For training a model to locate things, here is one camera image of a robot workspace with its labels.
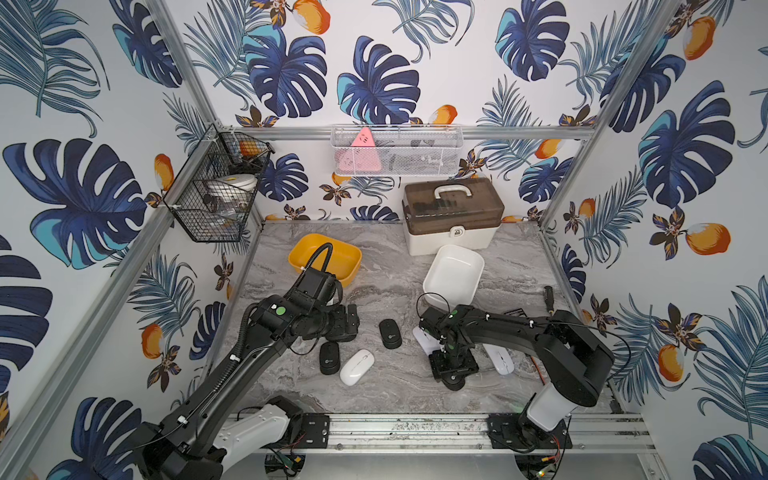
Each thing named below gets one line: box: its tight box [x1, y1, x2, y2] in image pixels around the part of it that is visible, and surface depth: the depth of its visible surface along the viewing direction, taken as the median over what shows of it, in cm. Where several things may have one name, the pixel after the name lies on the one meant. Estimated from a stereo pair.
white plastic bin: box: [423, 244, 485, 308], surface depth 107 cm
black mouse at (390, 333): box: [379, 318, 402, 349], surface depth 90 cm
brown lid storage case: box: [402, 178, 505, 256], surface depth 102 cm
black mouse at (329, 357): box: [319, 341, 340, 375], surface depth 87 cm
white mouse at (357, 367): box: [339, 348, 375, 386], surface depth 85 cm
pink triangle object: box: [335, 127, 383, 173], surface depth 92 cm
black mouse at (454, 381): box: [442, 373, 465, 391], surface depth 83 cm
